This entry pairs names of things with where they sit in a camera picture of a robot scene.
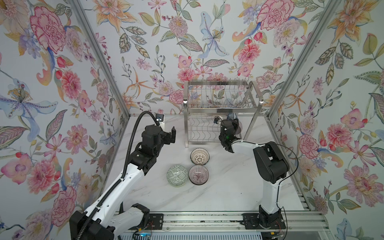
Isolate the blue floral ceramic bowl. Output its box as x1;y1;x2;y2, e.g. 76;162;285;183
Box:
227;113;239;120

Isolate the plain lilac ceramic bowl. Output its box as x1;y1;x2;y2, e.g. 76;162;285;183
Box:
234;119;242;136

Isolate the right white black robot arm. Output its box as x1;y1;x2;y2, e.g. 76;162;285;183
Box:
214;116;290;229

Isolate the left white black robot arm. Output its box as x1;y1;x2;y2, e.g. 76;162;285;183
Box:
70;125;176;240

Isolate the steel two-tier dish rack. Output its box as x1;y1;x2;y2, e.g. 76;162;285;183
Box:
183;80;264;147

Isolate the green geometric patterned bowl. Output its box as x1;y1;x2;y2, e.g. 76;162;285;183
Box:
167;165;188;187

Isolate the purple striped bowl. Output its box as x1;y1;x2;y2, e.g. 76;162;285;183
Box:
189;165;209;186

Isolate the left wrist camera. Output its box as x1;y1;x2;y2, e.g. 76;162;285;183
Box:
156;113;165;130

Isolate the left black cable conduit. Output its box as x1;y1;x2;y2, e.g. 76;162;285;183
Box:
74;110;160;240

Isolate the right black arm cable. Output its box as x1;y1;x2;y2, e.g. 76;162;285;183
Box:
239;140;300;238

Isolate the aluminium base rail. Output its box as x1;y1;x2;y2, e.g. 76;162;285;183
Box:
149;210;329;233

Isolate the left aluminium frame post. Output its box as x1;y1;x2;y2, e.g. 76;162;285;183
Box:
69;0;130;119

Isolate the aluminium frame post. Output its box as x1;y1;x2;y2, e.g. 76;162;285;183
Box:
266;0;340;120
69;0;130;119

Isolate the right aluminium frame post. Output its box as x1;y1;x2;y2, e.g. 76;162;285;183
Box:
266;0;340;120

